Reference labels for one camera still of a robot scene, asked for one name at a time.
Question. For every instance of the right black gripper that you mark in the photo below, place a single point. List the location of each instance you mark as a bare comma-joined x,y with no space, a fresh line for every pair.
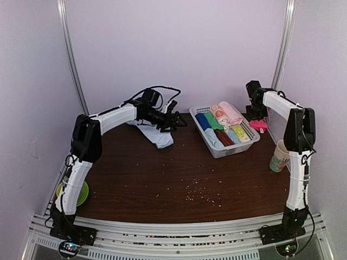
252,116

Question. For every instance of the green rolled towel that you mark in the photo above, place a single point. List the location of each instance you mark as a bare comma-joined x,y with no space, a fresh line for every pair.
213,122

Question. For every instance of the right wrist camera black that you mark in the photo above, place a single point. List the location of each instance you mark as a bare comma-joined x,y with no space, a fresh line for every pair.
252,87

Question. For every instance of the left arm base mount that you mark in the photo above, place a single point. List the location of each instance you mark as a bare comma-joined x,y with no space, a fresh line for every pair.
73,233

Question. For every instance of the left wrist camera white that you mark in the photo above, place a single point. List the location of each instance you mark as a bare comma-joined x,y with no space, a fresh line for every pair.
169,106

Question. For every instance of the cartoon print rolled towel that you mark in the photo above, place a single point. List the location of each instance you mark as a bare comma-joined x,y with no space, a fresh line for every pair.
220,116

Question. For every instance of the magenta pink towel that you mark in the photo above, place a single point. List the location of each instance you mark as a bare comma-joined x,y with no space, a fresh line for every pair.
258,125

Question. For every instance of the yellow rolled towel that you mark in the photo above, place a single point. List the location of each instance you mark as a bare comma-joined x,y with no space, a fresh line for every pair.
240,133

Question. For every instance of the aluminium post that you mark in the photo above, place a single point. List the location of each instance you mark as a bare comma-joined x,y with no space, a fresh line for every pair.
61,7
284,44

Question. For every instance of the dark red rolled towel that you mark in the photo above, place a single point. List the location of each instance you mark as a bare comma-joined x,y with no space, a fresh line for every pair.
223,138

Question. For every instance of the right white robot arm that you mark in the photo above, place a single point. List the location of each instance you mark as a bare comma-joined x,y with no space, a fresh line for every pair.
299,139

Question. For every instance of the left aluminium post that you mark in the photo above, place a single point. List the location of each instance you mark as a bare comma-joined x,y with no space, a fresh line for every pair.
61,7

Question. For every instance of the right aluminium post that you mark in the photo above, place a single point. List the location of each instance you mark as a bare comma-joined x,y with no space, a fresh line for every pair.
284,44

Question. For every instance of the light pink rolled towel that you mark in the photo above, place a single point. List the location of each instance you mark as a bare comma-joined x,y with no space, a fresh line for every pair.
233,116

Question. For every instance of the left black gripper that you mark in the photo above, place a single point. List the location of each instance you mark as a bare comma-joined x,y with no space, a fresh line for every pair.
167,123

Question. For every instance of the cream patterned mug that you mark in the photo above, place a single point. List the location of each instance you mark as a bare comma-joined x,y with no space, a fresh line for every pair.
280,157

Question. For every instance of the aluminium front rail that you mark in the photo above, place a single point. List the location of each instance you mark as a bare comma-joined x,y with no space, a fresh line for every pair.
234,239

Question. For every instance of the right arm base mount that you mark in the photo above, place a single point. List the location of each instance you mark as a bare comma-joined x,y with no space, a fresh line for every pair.
281,232

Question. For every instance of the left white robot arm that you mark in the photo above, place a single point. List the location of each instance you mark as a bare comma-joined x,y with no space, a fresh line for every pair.
86,147

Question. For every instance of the green plate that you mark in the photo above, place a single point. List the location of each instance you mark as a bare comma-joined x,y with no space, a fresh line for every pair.
82,196

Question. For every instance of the white plastic basket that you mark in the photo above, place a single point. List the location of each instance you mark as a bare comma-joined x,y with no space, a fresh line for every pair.
238,147

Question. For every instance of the light blue rolled towel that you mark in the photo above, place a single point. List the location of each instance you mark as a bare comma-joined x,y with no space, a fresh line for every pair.
209,132

